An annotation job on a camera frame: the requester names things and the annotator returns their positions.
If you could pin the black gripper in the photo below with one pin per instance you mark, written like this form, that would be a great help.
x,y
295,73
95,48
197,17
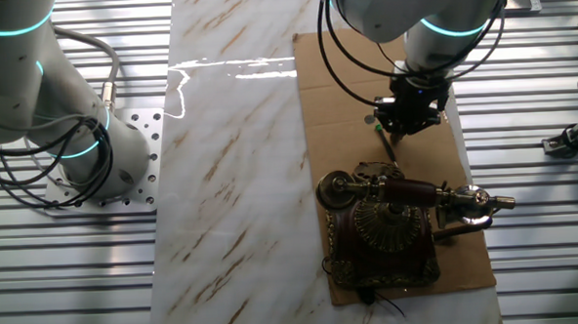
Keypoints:
x,y
416,103

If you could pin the black screwdriver green cap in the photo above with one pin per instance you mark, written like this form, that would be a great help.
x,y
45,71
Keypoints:
x,y
386,144

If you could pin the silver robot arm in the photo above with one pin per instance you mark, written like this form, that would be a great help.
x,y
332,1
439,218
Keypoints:
x,y
46,94

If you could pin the brown cardboard sheet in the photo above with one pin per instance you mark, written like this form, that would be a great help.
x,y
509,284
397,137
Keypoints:
x,y
231,184
337,145

